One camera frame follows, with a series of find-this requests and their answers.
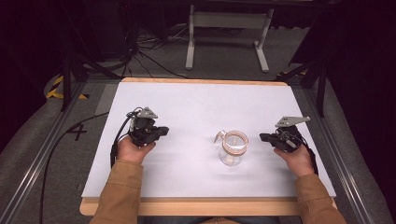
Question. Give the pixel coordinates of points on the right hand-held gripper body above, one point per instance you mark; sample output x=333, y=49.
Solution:
x=288, y=137

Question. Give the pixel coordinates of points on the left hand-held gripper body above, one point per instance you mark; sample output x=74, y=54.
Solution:
x=144, y=130

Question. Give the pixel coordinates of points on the person's left hand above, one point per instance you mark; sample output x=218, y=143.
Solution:
x=132, y=152

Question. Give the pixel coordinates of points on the person's right hand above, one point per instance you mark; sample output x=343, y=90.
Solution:
x=297, y=160

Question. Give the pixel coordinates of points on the glass carafe with wooden collar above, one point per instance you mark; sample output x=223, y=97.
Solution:
x=233, y=146

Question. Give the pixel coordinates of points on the white table sheet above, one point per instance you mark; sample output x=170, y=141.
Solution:
x=193, y=105

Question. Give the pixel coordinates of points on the black tripod stand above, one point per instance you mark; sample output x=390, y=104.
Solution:
x=67, y=81
x=320, y=84

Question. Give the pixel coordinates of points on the wooden table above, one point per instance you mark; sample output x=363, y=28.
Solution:
x=186, y=207

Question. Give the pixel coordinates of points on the yellow black hazard tape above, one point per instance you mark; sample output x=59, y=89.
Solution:
x=56, y=91

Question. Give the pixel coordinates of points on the white metal stand frame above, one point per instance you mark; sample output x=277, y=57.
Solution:
x=229, y=20

